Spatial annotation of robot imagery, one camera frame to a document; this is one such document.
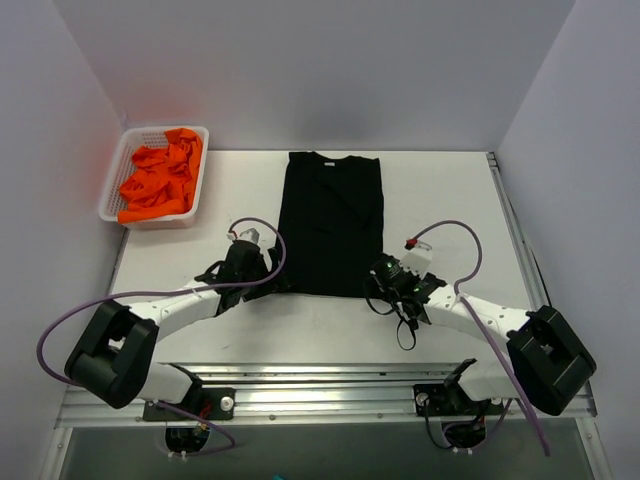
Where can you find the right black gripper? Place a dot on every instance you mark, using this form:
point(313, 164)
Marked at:
point(377, 279)

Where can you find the orange t-shirt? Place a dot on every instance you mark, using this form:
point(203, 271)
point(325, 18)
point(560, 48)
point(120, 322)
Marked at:
point(165, 180)

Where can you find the black t-shirt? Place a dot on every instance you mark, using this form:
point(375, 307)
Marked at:
point(332, 221)

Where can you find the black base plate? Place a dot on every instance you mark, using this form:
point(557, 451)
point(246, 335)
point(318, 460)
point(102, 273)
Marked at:
point(210, 403)
point(438, 400)

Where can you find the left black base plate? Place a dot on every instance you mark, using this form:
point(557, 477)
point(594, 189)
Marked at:
point(210, 403)

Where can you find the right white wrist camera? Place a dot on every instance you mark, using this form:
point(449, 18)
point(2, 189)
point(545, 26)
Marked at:
point(418, 257)

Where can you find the aluminium rail frame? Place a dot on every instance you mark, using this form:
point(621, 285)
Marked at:
point(298, 394)

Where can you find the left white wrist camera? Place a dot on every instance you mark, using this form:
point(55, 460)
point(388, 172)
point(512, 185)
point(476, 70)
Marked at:
point(250, 235)

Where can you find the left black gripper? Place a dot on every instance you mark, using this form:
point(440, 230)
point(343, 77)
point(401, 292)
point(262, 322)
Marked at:
point(267, 270)

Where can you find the right side aluminium rail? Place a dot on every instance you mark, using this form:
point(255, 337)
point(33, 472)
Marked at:
point(512, 276)

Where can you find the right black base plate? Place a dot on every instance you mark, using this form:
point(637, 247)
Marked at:
point(438, 400)

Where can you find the white plastic basket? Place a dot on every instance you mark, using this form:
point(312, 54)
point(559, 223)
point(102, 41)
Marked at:
point(122, 167)

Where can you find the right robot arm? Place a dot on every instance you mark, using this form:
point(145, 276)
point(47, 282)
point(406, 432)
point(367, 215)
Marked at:
point(548, 362)

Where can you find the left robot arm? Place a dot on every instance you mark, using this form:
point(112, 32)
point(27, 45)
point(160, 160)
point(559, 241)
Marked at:
point(113, 357)

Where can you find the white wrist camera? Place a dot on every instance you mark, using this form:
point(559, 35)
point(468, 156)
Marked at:
point(418, 257)
point(250, 235)

